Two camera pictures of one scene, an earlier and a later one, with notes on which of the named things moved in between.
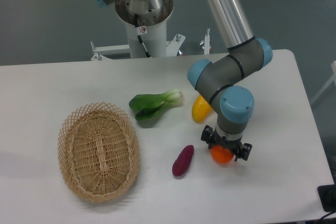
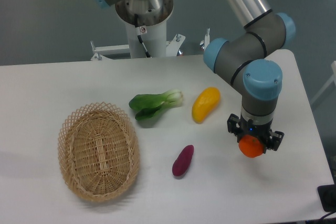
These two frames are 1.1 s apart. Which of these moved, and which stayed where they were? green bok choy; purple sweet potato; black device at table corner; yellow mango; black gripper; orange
Moved: orange; black gripper
Stayed: yellow mango; black device at table corner; green bok choy; purple sweet potato
